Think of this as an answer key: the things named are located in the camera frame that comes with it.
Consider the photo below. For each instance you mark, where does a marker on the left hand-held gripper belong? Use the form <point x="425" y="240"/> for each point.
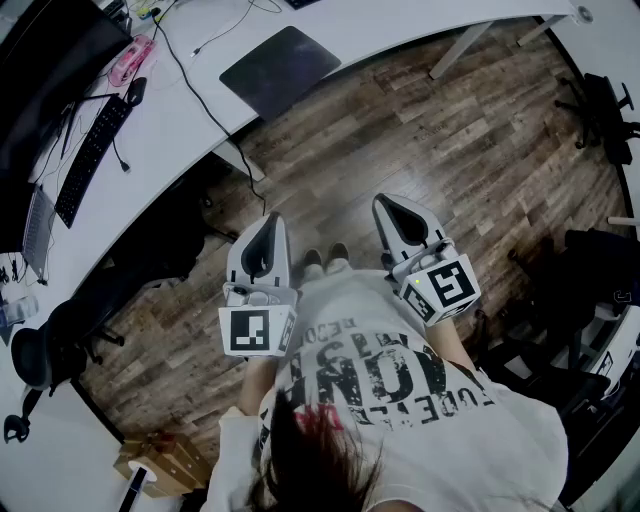
<point x="250" y="330"/>

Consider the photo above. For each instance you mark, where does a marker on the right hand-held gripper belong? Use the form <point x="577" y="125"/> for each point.
<point x="450" y="287"/>

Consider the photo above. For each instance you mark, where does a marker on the black mouse pad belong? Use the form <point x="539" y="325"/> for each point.
<point x="280" y="70"/>

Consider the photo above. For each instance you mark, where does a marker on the person's left forearm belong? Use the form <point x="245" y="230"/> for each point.
<point x="257" y="385"/>

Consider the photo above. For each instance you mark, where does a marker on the person's right forearm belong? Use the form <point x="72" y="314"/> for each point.
<point x="450" y="345"/>

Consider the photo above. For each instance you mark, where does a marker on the black computer mouse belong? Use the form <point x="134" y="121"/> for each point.
<point x="137" y="91"/>

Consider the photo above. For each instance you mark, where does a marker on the person's left shoe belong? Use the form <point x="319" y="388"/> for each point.
<point x="313" y="257"/>

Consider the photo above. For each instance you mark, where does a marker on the person's shoe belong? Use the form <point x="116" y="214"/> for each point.
<point x="313" y="257"/>
<point x="338" y="251"/>

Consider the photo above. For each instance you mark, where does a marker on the person's light trousers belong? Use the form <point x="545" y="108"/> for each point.
<point x="327" y="275"/>

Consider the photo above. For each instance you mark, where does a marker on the person's right shoe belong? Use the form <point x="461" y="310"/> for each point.
<point x="338" y="251"/>

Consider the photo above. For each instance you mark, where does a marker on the white desk support panel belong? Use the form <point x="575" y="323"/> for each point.
<point x="240" y="160"/>

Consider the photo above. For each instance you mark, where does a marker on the black office chair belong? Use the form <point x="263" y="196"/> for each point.
<point x="565" y="300"/>
<point x="45" y="350"/>
<point x="607" y="115"/>

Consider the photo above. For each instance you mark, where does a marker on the white desk leg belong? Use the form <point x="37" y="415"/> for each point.
<point x="540" y="30"/>
<point x="460" y="50"/>

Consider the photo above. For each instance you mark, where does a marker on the cardboard box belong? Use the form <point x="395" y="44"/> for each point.
<point x="170" y="465"/>

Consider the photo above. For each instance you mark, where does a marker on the white printed t-shirt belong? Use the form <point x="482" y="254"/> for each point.
<point x="425" y="450"/>

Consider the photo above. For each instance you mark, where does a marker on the silver laptop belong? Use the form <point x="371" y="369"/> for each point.
<point x="37" y="230"/>

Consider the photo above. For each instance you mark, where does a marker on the pink wipes packet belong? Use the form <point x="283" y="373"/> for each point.
<point x="132" y="57"/>

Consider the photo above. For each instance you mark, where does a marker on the black and white rod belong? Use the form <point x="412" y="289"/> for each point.
<point x="134" y="487"/>

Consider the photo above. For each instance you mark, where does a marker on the black computer monitor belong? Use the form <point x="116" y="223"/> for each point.
<point x="45" y="75"/>

